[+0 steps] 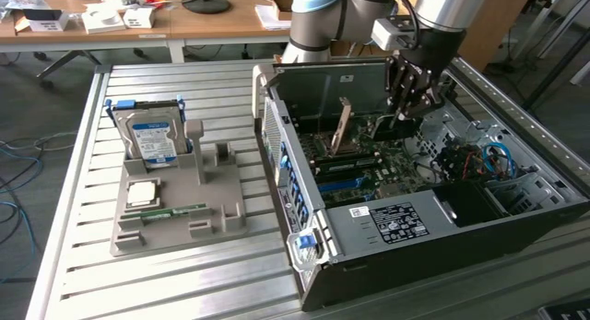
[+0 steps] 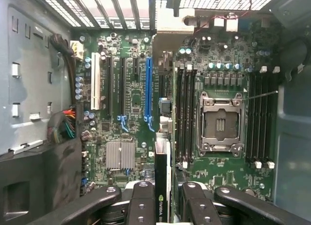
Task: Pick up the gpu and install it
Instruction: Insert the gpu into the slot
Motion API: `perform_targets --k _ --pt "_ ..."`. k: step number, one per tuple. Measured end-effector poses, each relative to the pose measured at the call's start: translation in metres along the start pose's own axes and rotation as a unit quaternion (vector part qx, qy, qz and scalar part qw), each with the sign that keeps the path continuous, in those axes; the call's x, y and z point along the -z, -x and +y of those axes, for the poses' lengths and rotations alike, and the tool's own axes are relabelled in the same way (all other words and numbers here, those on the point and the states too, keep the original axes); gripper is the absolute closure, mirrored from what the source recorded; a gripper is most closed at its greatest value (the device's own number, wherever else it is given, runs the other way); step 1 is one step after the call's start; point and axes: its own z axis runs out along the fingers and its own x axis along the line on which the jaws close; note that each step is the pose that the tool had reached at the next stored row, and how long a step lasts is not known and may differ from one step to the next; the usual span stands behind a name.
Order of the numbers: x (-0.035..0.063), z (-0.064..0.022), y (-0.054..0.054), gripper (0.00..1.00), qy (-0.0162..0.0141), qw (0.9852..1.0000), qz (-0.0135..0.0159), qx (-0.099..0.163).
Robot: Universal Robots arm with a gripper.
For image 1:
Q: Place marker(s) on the silver CPU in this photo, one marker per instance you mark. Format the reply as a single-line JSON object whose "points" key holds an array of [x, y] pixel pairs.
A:
{"points": [[142, 194]]}

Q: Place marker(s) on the black keyboard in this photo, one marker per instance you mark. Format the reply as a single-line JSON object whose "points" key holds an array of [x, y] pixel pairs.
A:
{"points": [[571, 314]]}

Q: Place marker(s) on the hard disk in blue caddy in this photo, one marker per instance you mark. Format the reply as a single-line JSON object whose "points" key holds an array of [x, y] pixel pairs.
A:
{"points": [[152, 140]]}

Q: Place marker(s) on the white box with black lid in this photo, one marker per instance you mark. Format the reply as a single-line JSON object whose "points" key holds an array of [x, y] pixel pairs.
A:
{"points": [[45, 23]]}

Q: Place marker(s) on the black graphics card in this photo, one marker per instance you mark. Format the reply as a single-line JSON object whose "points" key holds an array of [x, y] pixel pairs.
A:
{"points": [[391, 131]]}

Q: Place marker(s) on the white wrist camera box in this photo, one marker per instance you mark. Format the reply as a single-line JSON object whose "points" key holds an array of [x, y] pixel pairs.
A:
{"points": [[387, 33]]}

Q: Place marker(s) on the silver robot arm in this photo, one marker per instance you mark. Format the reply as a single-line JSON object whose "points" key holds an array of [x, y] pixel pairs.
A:
{"points": [[313, 26]]}

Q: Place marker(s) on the small white box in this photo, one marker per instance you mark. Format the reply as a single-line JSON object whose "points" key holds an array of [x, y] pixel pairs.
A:
{"points": [[137, 19]]}

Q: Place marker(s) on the black drive bay box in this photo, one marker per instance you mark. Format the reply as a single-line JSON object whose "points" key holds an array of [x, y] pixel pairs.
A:
{"points": [[464, 202]]}

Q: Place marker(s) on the green motherboard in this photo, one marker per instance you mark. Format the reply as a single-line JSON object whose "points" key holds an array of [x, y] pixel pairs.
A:
{"points": [[391, 161]]}

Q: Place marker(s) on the green RAM stick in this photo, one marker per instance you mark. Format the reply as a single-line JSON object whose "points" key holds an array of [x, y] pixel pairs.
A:
{"points": [[161, 213]]}

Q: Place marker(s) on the grey power supply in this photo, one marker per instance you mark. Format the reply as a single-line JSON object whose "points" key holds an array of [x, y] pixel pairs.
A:
{"points": [[359, 226]]}

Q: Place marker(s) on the silver drive cage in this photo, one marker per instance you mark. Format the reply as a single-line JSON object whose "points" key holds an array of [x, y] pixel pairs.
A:
{"points": [[432, 143]]}

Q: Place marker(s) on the stack of white papers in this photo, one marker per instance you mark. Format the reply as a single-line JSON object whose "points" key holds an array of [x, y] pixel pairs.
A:
{"points": [[271, 17]]}

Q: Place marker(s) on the blue expansion slot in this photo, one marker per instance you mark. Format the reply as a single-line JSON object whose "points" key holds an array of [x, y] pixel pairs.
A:
{"points": [[340, 186]]}

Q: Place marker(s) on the silver disk bay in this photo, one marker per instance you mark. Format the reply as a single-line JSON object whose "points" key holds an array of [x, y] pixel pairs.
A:
{"points": [[529, 192]]}

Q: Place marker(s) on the black round lamp base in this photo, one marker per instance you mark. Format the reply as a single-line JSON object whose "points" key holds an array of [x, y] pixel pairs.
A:
{"points": [[205, 3]]}

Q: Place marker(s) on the wooden desk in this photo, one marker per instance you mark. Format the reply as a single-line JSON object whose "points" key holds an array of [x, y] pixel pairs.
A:
{"points": [[206, 26]]}

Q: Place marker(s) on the black open PC case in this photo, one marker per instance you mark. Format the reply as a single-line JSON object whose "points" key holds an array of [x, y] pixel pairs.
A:
{"points": [[413, 264]]}

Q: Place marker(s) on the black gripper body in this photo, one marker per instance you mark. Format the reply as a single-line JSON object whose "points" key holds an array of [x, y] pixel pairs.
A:
{"points": [[435, 47]]}

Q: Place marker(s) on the wooden cabinet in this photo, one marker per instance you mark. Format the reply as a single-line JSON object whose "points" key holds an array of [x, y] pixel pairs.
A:
{"points": [[499, 23]]}

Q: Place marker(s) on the white box with tape roll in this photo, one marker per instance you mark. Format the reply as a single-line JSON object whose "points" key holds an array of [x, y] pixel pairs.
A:
{"points": [[102, 21]]}

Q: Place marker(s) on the installed RAM stick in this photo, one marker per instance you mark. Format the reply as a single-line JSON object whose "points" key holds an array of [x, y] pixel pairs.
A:
{"points": [[345, 164]]}

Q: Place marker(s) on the grey parts rack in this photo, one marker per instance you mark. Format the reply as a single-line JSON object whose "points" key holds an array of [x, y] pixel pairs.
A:
{"points": [[184, 192]]}

